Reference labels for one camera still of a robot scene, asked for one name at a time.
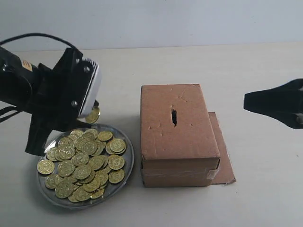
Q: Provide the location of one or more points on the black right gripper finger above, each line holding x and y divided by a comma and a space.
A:
287, 97
292, 118

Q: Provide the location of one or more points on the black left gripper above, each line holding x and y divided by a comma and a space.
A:
55, 105

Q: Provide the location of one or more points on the gold coin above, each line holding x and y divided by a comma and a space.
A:
117, 145
93, 115
105, 135
64, 189
116, 162

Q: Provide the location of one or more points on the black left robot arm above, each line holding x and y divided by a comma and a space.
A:
19, 81

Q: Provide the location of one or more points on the cardboard box with slot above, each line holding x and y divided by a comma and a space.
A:
178, 146

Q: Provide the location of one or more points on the gold coin at plate top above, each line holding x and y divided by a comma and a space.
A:
105, 135

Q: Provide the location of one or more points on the gold coin plate centre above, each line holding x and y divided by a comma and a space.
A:
80, 159

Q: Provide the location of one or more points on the gold coin left edge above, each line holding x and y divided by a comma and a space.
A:
45, 167

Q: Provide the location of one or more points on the flat brown cardboard flap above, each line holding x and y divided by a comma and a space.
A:
225, 174

